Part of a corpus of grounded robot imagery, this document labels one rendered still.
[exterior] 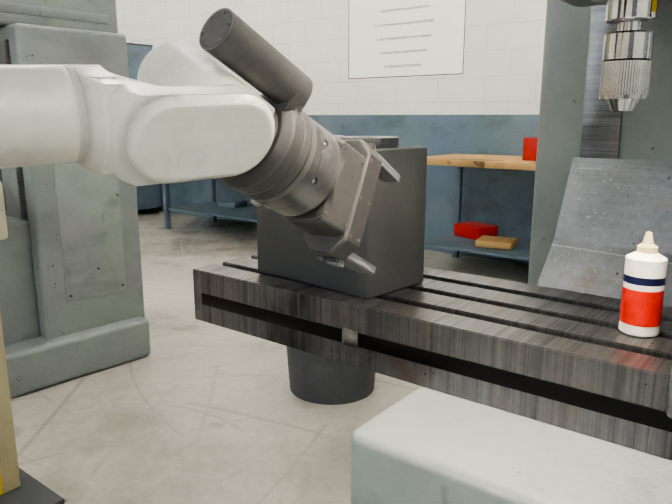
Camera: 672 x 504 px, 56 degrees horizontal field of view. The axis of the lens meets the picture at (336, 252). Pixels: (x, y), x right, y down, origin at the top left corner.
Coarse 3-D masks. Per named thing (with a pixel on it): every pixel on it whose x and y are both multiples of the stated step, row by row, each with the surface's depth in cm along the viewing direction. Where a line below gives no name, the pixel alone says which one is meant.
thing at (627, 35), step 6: (624, 30) 62; (630, 30) 62; (636, 30) 61; (642, 30) 61; (648, 30) 62; (606, 36) 63; (612, 36) 63; (618, 36) 62; (624, 36) 62; (630, 36) 62; (636, 36) 61; (642, 36) 61; (648, 36) 62; (654, 36) 62; (606, 42) 63
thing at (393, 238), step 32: (416, 160) 82; (384, 192) 78; (416, 192) 83; (288, 224) 87; (384, 224) 79; (416, 224) 84; (288, 256) 88; (384, 256) 80; (416, 256) 85; (352, 288) 80; (384, 288) 81
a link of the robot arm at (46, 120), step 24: (0, 72) 38; (24, 72) 39; (48, 72) 40; (0, 96) 38; (24, 96) 38; (48, 96) 39; (72, 96) 40; (0, 120) 38; (24, 120) 38; (48, 120) 39; (72, 120) 40; (0, 144) 38; (24, 144) 39; (48, 144) 40; (72, 144) 41; (0, 168) 40
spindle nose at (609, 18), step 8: (608, 0) 63; (616, 0) 62; (624, 0) 61; (632, 0) 61; (640, 0) 61; (648, 0) 61; (608, 8) 63; (616, 8) 62; (624, 8) 61; (632, 8) 61; (640, 8) 61; (648, 8) 61; (656, 8) 61; (608, 16) 63; (616, 16) 62; (624, 16) 61; (632, 16) 61; (640, 16) 61; (648, 16) 61; (656, 16) 62; (616, 24) 65
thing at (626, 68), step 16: (608, 48) 63; (624, 48) 62; (640, 48) 62; (608, 64) 63; (624, 64) 62; (640, 64) 62; (608, 80) 64; (624, 80) 62; (640, 80) 62; (608, 96) 64; (624, 96) 63; (640, 96) 63
